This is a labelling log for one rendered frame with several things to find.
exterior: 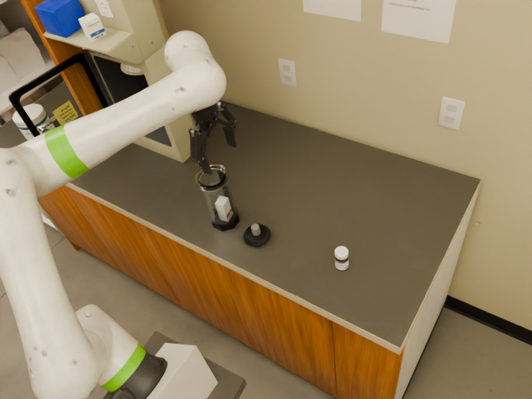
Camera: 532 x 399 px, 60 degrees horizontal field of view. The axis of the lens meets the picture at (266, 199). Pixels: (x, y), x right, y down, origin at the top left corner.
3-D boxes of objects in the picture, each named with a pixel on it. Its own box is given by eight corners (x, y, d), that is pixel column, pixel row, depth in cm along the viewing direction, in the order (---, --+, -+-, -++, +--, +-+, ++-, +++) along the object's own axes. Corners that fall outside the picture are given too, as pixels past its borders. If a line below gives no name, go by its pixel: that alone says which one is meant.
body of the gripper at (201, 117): (200, 89, 127) (209, 115, 134) (181, 108, 123) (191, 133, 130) (222, 95, 123) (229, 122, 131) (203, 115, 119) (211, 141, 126)
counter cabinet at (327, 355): (147, 179, 322) (94, 66, 255) (442, 309, 230) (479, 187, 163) (75, 249, 289) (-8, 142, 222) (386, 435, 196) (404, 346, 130)
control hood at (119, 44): (81, 43, 166) (68, 17, 159) (145, 61, 152) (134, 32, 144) (56, 59, 161) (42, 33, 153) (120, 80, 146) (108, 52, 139)
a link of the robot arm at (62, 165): (8, 213, 98) (-25, 161, 95) (32, 203, 110) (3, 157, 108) (85, 172, 98) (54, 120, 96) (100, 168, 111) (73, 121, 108)
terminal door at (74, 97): (123, 135, 196) (82, 51, 166) (62, 179, 183) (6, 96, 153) (122, 134, 197) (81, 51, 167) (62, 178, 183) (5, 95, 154)
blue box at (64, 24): (70, 18, 158) (57, -8, 151) (89, 23, 153) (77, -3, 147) (47, 33, 153) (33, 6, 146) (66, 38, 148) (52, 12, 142)
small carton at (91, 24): (100, 30, 149) (92, 12, 145) (107, 35, 146) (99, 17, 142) (85, 36, 147) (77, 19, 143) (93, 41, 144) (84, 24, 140)
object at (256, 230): (254, 224, 161) (251, 212, 156) (276, 233, 157) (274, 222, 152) (239, 243, 156) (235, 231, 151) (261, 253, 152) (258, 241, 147)
